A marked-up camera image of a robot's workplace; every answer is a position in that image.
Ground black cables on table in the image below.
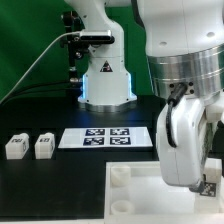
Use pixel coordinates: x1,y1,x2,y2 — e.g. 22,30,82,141
0,79,83,106

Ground white marker tag sheet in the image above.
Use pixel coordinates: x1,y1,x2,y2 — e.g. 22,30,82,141
59,127,153,149

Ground white square tabletop part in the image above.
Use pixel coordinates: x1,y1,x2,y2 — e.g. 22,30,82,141
104,162,224,224

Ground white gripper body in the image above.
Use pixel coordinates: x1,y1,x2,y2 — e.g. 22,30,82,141
156,97,213,188

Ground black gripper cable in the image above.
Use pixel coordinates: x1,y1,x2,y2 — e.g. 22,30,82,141
165,82,189,149

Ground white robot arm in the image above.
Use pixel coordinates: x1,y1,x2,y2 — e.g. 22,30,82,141
65,0,224,192

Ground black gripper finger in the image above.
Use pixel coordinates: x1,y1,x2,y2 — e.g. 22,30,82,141
189,180,205,193

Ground black camera on stand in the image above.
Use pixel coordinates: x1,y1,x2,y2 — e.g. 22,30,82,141
60,11,115,84

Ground white camera cable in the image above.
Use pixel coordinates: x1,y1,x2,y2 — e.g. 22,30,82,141
0,31,82,105

